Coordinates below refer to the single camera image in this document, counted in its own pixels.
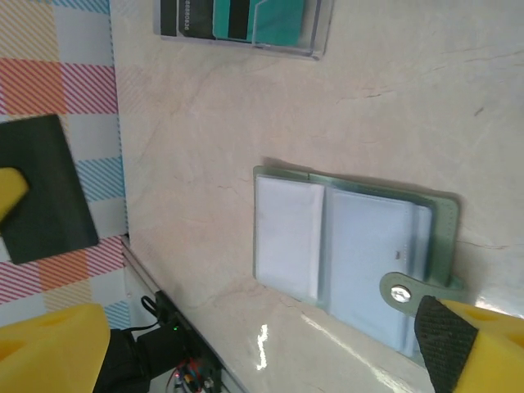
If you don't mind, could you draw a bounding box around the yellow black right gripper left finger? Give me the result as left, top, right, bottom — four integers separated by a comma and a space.
0, 302, 111, 393

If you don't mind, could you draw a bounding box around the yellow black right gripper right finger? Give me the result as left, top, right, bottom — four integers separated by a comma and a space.
413, 294, 524, 393

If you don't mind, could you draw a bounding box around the black grey striped card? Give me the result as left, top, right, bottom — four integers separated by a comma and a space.
160, 0, 216, 41

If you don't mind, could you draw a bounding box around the teal card black stripe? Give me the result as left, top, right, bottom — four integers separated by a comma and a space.
212, 0, 306, 46

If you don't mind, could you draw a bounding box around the small circuit board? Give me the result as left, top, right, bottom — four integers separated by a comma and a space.
171, 359, 206, 393

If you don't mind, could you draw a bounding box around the clear box with blue items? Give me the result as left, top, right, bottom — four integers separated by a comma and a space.
153, 0, 335, 62

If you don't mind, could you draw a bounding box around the long aluminium base rail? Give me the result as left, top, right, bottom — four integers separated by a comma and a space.
120, 235, 246, 393

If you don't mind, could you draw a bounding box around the aluminium side rail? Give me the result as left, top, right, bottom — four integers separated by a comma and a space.
106, 0, 130, 241

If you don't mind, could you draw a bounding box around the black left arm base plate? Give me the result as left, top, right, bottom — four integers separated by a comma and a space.
141, 290, 224, 393

